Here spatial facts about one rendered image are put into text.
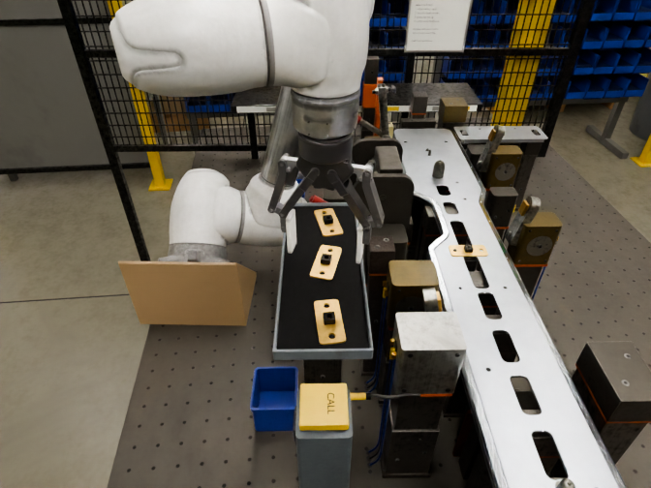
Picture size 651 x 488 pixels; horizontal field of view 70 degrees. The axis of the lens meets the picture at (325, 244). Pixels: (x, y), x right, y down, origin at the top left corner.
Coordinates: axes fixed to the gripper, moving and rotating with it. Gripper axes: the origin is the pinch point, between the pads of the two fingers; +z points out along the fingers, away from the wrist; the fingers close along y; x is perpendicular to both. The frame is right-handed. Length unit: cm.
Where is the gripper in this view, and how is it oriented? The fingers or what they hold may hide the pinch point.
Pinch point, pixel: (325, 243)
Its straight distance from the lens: 76.7
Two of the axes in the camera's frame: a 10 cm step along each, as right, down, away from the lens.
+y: 9.7, 1.4, -1.8
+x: 2.3, -6.1, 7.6
